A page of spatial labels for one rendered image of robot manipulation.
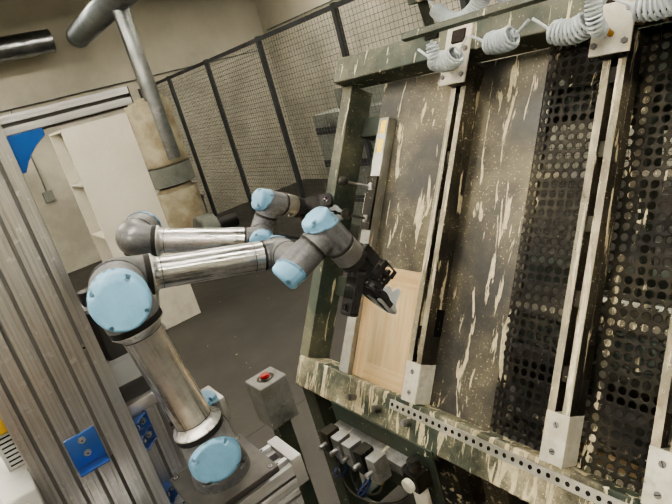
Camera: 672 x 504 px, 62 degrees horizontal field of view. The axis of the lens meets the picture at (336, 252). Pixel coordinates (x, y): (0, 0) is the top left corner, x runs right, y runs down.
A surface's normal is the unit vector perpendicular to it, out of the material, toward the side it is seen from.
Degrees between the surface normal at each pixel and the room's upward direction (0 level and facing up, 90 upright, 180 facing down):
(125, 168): 90
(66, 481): 90
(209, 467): 97
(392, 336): 60
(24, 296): 90
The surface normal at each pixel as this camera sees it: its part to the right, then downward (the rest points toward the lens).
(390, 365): -0.78, -0.13
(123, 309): 0.34, 0.07
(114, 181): 0.58, 0.11
